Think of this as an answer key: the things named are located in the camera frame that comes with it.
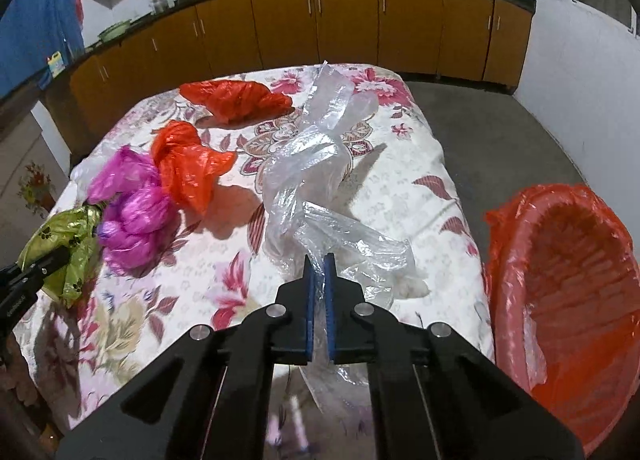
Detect knotted orange plastic bag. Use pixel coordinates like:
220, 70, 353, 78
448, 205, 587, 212
150, 121, 238, 217

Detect wooden lower cabinets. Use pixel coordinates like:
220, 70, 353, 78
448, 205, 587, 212
42, 0, 532, 141

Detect clear plastic bag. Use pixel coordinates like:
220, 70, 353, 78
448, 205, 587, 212
260, 60, 433, 411

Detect purple plastic bag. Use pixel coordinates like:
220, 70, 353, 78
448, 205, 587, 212
87, 146, 176, 277

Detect floral tablecloth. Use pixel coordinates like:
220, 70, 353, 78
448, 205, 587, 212
12, 62, 496, 456

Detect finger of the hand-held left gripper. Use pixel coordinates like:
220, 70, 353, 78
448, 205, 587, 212
15, 242, 72, 287

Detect rosette orange plastic bag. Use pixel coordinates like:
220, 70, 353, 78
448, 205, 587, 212
179, 80, 295, 126

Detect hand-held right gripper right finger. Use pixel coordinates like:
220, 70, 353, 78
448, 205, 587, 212
324, 252, 586, 460

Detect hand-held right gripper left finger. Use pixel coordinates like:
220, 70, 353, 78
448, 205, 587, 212
57, 254, 326, 460

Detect blue cloth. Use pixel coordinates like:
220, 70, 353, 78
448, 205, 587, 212
0, 0, 85, 98

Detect green basin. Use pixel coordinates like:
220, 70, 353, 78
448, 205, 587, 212
97, 20, 133, 43

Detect red basket with orange liner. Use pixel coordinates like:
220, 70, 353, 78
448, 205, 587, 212
484, 183, 640, 458

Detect light green plastic bag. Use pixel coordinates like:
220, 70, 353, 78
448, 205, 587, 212
17, 205, 103, 308

